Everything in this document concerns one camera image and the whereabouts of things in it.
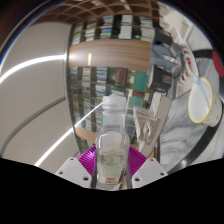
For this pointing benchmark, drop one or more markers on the dark grey box model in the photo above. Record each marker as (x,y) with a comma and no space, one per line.
(164,83)
(163,37)

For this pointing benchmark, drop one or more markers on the straight ceiling light strip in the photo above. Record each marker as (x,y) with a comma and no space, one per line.
(30,65)

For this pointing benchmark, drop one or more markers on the grey-blue building model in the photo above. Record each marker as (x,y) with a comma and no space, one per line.
(166,58)

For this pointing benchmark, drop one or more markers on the flat round red coaster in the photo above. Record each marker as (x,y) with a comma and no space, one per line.
(219,65)

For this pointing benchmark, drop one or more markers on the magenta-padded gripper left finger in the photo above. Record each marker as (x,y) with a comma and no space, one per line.
(75,170)

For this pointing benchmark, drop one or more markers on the wide bookshelf full of books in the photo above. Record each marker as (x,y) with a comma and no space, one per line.
(100,86)

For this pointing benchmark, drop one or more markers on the white stepped building model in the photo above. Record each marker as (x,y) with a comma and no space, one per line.
(150,120)

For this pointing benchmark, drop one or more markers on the narrow bookshelf full of books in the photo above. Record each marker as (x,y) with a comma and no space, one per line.
(113,28)

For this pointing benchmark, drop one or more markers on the wooden cubby shelf unit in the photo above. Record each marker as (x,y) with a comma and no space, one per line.
(100,8)

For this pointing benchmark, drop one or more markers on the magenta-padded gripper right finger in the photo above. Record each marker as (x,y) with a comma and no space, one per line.
(148,170)

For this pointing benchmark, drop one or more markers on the clear plastic drink bottle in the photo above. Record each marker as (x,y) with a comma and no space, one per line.
(111,160)

